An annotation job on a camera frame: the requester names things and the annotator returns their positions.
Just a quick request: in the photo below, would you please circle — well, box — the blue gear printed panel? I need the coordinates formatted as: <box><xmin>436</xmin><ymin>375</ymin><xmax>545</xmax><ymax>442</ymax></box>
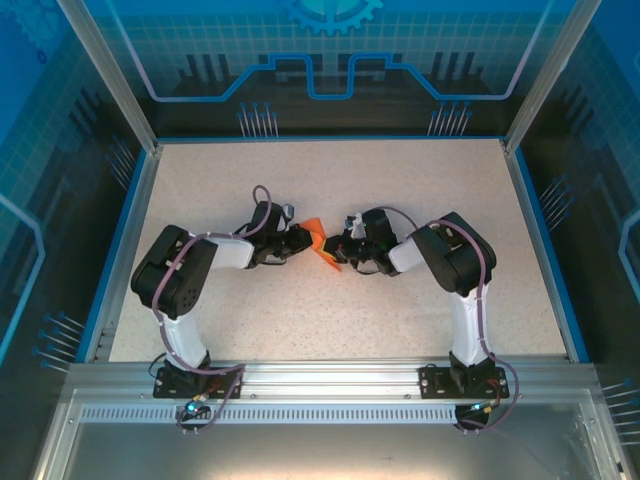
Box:
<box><xmin>106</xmin><ymin>0</ymin><xmax>557</xmax><ymax>140</ymax></box>

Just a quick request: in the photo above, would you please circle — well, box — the metal tray plate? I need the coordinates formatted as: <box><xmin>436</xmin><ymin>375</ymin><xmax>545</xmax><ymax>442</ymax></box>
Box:
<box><xmin>31</xmin><ymin>387</ymin><xmax>630</xmax><ymax>480</ymax></box>

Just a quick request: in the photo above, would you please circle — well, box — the blue grid printed panel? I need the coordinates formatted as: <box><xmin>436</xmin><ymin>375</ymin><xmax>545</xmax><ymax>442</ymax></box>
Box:
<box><xmin>0</xmin><ymin>0</ymin><xmax>152</xmax><ymax>372</ymax></box>
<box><xmin>513</xmin><ymin>0</ymin><xmax>640</xmax><ymax>372</ymax></box>

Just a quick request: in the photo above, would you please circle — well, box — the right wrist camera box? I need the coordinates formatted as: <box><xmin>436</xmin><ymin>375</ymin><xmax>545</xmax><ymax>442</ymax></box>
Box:
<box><xmin>343</xmin><ymin>212</ymin><xmax>368</xmax><ymax>241</ymax></box>

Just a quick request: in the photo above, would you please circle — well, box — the aluminium mounting rail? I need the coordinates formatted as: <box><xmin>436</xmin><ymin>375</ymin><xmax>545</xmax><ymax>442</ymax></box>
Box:
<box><xmin>66</xmin><ymin>356</ymin><xmax>600</xmax><ymax>402</ymax></box>

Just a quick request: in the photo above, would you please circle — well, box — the aluminium side rail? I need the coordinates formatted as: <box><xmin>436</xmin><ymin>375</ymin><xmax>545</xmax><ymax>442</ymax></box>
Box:
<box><xmin>91</xmin><ymin>143</ymin><xmax>165</xmax><ymax>363</ymax></box>
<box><xmin>500</xmin><ymin>139</ymin><xmax>572</xmax><ymax>363</ymax></box>

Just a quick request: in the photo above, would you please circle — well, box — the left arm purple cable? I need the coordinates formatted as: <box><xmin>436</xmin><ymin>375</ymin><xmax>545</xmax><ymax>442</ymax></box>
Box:
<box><xmin>149</xmin><ymin>184</ymin><xmax>274</xmax><ymax>437</ymax></box>

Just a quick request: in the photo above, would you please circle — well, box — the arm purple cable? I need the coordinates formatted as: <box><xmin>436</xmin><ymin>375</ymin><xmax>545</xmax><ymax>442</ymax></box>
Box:
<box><xmin>372</xmin><ymin>205</ymin><xmax>519</xmax><ymax>437</ymax></box>
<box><xmin>149</xmin><ymin>184</ymin><xmax>274</xmax><ymax>437</ymax></box>

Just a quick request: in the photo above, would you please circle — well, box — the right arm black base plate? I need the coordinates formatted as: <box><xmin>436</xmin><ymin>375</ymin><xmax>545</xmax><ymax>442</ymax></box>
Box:
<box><xmin>418</xmin><ymin>364</ymin><xmax>511</xmax><ymax>400</ymax></box>

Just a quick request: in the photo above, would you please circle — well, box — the slotted cable duct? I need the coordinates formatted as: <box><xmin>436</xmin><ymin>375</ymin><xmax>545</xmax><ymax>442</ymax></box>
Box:
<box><xmin>78</xmin><ymin>405</ymin><xmax>585</xmax><ymax>425</ymax></box>

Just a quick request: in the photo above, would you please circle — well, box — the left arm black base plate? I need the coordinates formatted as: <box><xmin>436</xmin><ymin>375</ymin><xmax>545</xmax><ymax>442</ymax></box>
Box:
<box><xmin>152</xmin><ymin>366</ymin><xmax>245</xmax><ymax>400</ymax></box>

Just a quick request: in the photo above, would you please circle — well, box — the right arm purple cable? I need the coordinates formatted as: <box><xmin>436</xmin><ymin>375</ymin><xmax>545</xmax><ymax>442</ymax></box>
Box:
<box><xmin>372</xmin><ymin>205</ymin><xmax>519</xmax><ymax>437</ymax></box>

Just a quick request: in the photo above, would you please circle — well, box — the aluminium frame post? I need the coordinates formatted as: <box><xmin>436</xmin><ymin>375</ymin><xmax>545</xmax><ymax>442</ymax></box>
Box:
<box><xmin>56</xmin><ymin>0</ymin><xmax>165</xmax><ymax>155</ymax></box>
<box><xmin>501</xmin><ymin>0</ymin><xmax>605</xmax><ymax>155</ymax></box>

